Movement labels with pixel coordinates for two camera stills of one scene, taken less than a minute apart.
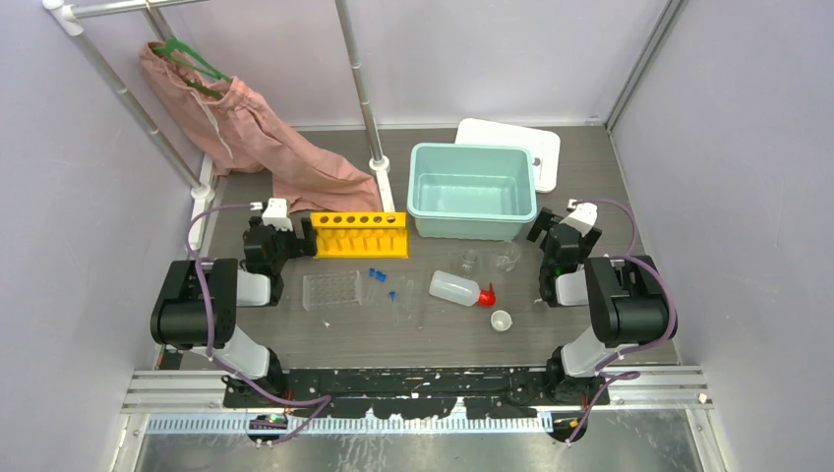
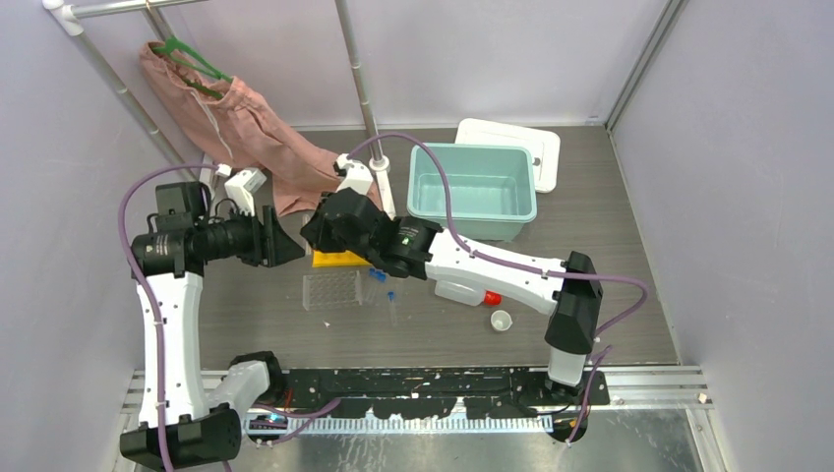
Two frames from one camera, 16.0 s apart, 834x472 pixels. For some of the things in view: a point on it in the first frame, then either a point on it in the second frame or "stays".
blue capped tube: x=371 y=286 stays
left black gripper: x=309 y=237 stays
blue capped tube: x=394 y=307 stays
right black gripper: x=543 y=222 to x=316 y=232
